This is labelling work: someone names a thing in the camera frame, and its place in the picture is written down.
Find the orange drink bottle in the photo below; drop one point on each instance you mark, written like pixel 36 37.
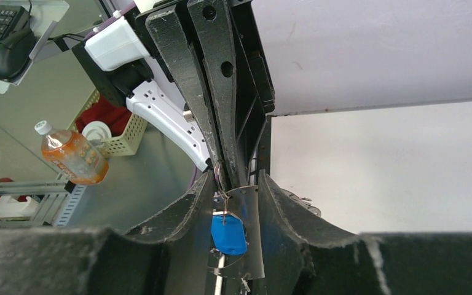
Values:
pixel 74 156

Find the red cloth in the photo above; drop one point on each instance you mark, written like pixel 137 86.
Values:
pixel 116 118

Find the metal oval keyring plate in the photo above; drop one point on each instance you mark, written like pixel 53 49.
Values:
pixel 237 274

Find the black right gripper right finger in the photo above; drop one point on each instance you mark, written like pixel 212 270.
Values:
pixel 304 254

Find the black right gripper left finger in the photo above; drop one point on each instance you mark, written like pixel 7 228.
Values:
pixel 166 254

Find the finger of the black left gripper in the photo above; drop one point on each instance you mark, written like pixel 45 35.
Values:
pixel 212 23
pixel 171 29

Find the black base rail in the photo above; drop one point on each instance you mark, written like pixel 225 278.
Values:
pixel 264 148

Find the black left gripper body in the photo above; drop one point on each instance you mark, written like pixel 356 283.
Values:
pixel 255 94

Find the white slotted cable duct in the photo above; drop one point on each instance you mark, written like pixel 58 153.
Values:
pixel 70 207

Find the cream perforated basket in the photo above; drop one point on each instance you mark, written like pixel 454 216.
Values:
pixel 125 130

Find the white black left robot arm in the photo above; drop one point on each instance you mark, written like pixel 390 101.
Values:
pixel 122 69

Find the white keyboard tray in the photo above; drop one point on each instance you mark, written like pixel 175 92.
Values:
pixel 44 17

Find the black computer mouse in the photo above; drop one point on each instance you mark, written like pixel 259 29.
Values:
pixel 14 53

